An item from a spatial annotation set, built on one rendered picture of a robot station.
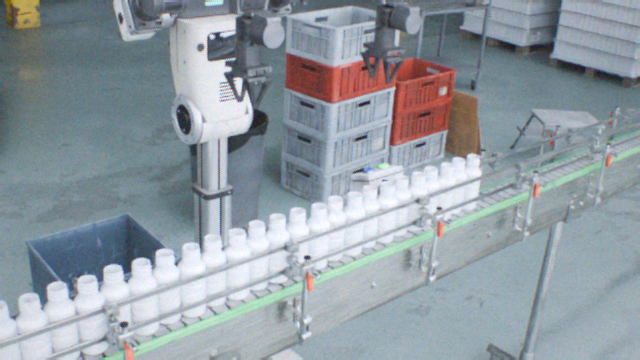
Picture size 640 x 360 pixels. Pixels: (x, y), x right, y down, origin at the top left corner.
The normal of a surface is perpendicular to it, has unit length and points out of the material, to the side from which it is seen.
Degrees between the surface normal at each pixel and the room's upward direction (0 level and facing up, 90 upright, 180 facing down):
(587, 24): 91
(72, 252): 90
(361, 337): 0
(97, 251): 90
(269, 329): 90
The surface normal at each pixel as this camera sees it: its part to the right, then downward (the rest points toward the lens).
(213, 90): 0.64, 0.35
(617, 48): -0.74, 0.24
